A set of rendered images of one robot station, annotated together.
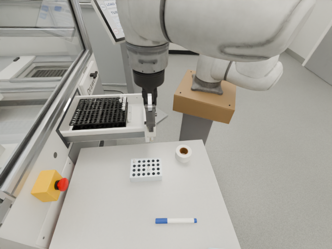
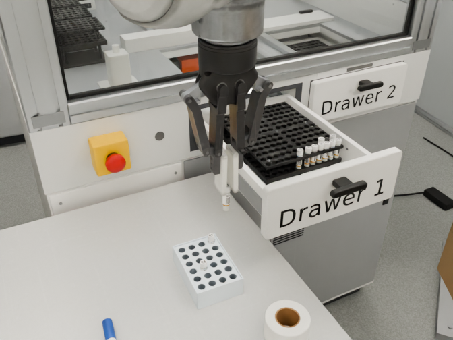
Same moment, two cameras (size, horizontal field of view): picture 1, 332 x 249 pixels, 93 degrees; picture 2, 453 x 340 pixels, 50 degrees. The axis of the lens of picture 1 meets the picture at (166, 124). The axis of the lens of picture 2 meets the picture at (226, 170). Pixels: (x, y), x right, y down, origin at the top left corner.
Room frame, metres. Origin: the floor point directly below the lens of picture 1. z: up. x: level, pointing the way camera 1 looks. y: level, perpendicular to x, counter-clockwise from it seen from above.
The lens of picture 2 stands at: (0.17, -0.53, 1.40)
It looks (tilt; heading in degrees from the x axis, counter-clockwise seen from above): 34 degrees down; 72
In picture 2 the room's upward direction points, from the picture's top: straight up
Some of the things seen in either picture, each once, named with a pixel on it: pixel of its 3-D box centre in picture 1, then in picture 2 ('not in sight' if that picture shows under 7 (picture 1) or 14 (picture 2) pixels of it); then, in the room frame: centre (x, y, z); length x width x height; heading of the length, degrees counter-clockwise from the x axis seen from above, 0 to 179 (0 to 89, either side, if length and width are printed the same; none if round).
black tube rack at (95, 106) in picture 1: (102, 114); (276, 143); (0.54, 0.30, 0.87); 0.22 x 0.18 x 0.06; 99
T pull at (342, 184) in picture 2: not in sight; (344, 185); (0.58, 0.07, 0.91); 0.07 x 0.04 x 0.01; 9
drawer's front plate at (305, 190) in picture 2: (145, 111); (333, 191); (0.57, 0.10, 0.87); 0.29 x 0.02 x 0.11; 9
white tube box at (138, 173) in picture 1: (146, 169); (206, 269); (0.32, 0.07, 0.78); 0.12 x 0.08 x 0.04; 97
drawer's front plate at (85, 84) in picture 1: (90, 79); (358, 92); (0.84, 0.46, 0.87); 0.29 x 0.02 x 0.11; 9
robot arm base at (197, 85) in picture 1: (207, 78); not in sight; (0.87, -0.24, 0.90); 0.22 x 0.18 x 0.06; 173
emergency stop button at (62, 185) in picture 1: (61, 184); (114, 162); (0.20, 0.32, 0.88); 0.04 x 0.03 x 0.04; 9
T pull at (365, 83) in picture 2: (93, 74); (367, 84); (0.84, 0.44, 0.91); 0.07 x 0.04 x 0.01; 9
